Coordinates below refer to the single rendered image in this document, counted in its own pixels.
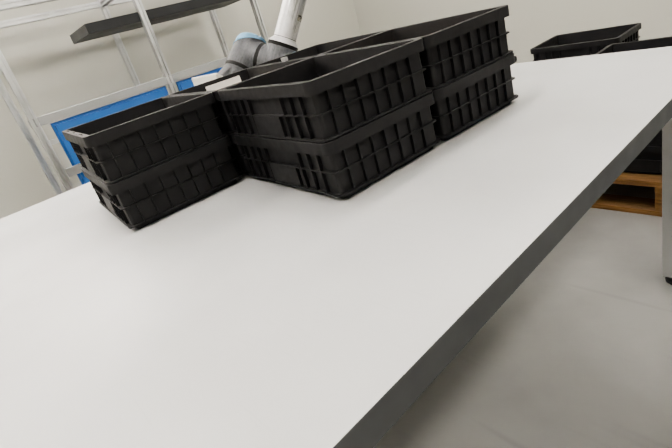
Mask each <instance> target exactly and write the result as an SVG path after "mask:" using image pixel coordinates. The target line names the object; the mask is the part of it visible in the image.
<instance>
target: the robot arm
mask: <svg viewBox="0 0 672 448"><path fill-rule="evenodd" d="M306 1H307V0H282V4H281V8H280V12H279V16H278V20H277V24H276V28H275V32H274V35H273V36H272V37H270V38H269V39H268V43H266V41H265V39H263V38H262V37H261V36H258V35H257V34H254V33H250V32H243V33H240V34H239V35H238V36H237V37H236V39H235V41H234V42H233V46H232V48H231V51H230V53H229V55H228V58H227V60H226V62H225V64H224V66H223V68H222V69H221V70H220V71H219V72H218V74H220V75H221V76H226V75H229V74H232V73H235V72H237V71H240V70H243V69H247V68H250V67H252V66H255V65H258V64H261V63H264V62H267V61H270V60H273V59H276V58H279V57H282V56H285V55H288V54H291V53H294V52H296V51H298V46H297V44H296V39H297V36H298V32H299V28H300V24H301V20H302V16H303V13H304V9H305V5H306Z"/></svg>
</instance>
